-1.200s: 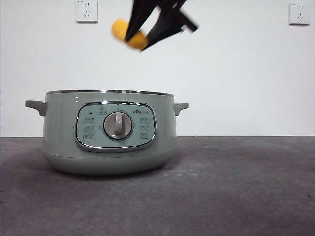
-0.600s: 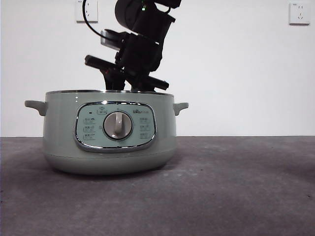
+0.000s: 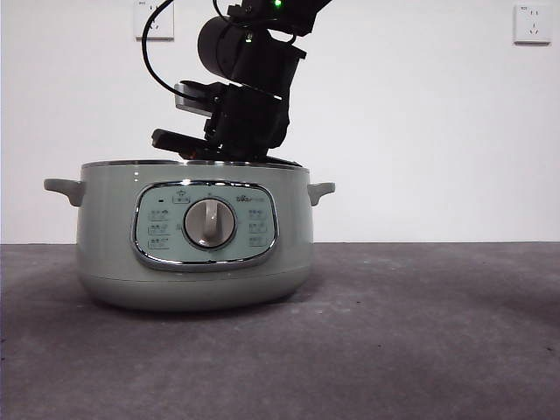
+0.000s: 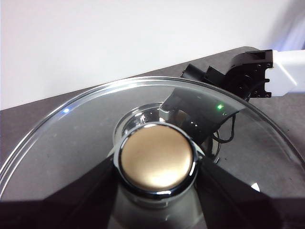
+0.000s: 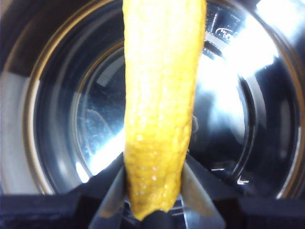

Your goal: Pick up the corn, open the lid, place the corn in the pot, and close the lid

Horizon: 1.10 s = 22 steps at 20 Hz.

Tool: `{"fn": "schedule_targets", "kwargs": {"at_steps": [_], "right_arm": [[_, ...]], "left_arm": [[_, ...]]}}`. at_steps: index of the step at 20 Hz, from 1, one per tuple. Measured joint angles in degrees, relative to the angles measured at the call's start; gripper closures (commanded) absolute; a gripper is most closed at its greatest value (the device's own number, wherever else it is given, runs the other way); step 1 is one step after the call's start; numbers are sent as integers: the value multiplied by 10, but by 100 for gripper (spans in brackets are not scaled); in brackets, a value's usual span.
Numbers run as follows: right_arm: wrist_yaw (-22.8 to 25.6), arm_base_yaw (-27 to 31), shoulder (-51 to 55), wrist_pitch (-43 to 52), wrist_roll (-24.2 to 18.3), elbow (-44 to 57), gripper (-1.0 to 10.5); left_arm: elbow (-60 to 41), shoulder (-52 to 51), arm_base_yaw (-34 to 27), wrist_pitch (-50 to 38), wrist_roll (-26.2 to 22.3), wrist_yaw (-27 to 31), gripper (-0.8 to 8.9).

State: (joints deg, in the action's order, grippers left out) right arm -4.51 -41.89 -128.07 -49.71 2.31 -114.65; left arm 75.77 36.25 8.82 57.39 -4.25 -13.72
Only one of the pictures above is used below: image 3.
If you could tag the pale green electric pot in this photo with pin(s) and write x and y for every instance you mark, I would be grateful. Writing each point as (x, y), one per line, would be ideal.
(109, 245)

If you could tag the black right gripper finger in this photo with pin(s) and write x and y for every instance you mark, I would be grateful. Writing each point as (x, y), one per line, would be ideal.
(179, 142)

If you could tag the white wall socket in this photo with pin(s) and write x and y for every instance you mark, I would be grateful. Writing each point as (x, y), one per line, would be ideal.
(164, 30)
(531, 26)

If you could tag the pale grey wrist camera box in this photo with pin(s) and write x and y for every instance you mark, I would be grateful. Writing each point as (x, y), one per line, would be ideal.
(190, 100)

